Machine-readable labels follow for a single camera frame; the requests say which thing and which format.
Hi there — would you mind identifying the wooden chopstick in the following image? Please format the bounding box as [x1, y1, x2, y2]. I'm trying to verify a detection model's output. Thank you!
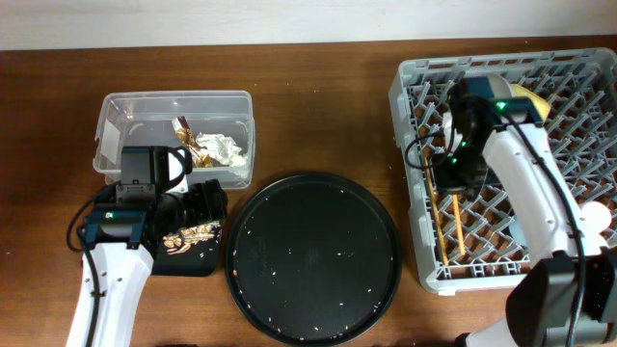
[424, 159, 449, 266]
[452, 195, 467, 256]

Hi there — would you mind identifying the pile of peanut shells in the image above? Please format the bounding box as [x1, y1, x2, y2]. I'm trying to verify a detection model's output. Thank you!
[163, 221, 222, 255]

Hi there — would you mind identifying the white tissue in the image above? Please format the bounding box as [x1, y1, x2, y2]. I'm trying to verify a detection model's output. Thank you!
[196, 133, 247, 167]

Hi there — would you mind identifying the gold foil snack wrapper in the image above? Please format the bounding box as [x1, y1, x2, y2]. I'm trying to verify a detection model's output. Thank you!
[172, 116, 214, 168]

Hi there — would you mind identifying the light blue cup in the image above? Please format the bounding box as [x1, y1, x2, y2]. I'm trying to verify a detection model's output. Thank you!
[508, 217, 527, 248]

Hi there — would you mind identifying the grey round plate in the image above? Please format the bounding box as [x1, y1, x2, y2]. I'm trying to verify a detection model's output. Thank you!
[442, 73, 514, 153]

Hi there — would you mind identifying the yellow bowl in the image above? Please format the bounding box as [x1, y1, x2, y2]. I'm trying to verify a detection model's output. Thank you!
[511, 84, 550, 121]

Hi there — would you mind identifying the white paper cup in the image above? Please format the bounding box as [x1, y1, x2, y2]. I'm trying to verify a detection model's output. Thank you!
[580, 200, 612, 235]

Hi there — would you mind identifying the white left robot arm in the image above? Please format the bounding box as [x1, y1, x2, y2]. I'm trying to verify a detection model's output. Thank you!
[67, 179, 228, 346]

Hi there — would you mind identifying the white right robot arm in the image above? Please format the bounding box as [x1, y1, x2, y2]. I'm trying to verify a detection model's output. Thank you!
[433, 93, 616, 346]

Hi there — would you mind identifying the grey dishwasher rack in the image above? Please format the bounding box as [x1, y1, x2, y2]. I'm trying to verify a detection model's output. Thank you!
[389, 47, 616, 296]

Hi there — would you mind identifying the black rectangular tray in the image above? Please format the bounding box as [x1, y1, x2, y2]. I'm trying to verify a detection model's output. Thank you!
[144, 185, 228, 278]

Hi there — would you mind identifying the clear plastic bin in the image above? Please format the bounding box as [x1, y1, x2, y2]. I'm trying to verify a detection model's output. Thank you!
[93, 91, 255, 190]

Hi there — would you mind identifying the round black tray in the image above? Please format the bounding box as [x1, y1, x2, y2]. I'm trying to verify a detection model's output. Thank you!
[225, 173, 403, 346]

